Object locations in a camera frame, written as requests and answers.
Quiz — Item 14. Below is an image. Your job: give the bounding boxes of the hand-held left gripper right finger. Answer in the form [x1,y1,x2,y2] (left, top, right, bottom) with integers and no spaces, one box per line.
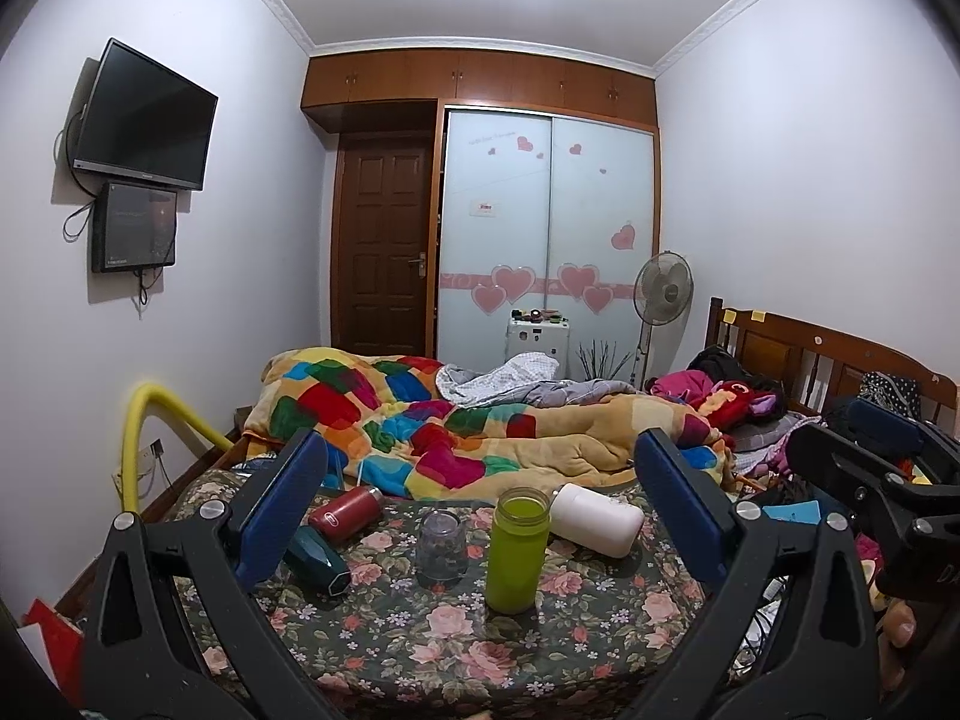
[632,427,880,720]

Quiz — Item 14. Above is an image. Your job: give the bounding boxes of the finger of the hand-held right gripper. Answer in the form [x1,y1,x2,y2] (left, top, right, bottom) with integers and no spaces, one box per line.
[846,397,960,475]
[785,424,910,533]

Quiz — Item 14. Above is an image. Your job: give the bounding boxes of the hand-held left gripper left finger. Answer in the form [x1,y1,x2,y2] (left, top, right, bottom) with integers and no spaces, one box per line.
[79,427,340,720]

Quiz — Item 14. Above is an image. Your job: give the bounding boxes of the red cup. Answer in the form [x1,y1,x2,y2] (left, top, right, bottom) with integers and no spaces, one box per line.
[307,485,386,541]

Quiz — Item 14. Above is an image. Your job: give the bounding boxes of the dark green cup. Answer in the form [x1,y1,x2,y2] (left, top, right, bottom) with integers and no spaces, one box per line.
[283,525,350,592]

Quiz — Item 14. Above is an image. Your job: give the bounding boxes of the white cup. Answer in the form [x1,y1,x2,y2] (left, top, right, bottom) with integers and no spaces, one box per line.
[549,483,646,559]

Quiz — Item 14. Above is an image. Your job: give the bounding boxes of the clear glass cup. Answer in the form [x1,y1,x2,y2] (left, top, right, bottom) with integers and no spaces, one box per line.
[415,508,467,590]

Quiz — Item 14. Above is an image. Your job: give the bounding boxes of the person's right hand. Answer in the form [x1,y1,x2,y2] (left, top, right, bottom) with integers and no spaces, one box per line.
[874,600,927,695]

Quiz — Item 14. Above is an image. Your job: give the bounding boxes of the black dotted bag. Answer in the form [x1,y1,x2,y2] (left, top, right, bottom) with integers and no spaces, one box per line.
[859,371,922,421]

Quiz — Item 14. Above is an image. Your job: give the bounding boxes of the blue book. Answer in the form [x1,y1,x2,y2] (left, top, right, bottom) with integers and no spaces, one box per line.
[763,500,824,527]

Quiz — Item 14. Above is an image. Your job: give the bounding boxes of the red plush toy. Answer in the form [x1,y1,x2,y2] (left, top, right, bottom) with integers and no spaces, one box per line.
[697,381,785,433]

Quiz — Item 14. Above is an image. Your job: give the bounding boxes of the wooden bed headboard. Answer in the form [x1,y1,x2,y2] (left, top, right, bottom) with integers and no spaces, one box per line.
[707,297,960,422]

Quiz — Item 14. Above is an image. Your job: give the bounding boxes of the pink clothing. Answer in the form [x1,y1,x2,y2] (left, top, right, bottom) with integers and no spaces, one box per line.
[649,370,713,407]

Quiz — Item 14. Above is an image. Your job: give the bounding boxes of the black clothing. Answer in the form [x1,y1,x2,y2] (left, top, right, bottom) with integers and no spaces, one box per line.
[686,345,752,385]

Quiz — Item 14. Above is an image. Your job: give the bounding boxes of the black decorative twigs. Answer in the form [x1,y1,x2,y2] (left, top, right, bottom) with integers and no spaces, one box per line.
[574,340,637,385]

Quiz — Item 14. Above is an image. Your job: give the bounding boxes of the colourful patchwork blanket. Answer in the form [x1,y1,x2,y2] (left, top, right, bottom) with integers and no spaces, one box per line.
[244,347,740,500]

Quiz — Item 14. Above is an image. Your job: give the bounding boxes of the small white cabinet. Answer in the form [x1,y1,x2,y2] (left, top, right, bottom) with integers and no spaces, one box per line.
[504,313,573,380]

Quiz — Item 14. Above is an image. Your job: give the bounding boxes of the grey white cloth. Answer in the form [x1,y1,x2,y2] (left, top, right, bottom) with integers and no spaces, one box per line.
[436,354,638,410]

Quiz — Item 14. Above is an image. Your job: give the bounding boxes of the standing fan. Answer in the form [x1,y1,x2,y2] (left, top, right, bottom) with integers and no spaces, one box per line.
[632,250,694,391]

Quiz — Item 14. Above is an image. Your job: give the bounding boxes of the red box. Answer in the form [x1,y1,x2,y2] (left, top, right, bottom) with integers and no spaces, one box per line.
[21,598,85,700]

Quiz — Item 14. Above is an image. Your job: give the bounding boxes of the brown wooden door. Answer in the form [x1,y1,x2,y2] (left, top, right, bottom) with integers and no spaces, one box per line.
[332,133,436,358]

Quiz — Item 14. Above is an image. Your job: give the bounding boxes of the sliding wardrobe with heart stickers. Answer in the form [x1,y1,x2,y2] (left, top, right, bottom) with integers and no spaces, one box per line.
[435,101,661,391]

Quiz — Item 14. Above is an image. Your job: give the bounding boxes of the wooden overhead cabinet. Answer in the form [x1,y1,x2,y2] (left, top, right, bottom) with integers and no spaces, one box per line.
[301,47,659,137]

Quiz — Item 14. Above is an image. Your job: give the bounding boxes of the yellow hose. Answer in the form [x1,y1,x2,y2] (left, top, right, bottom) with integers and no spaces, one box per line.
[120,382,235,515]

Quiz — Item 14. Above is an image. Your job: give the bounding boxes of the small black wall monitor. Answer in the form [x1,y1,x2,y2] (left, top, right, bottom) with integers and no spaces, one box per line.
[91,181,179,274]

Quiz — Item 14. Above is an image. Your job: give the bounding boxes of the black television cable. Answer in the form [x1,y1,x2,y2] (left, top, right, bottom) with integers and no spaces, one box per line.
[52,111,102,242]

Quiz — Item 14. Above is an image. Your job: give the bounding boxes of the black wall television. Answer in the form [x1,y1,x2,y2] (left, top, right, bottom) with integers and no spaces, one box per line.
[73,37,219,191]

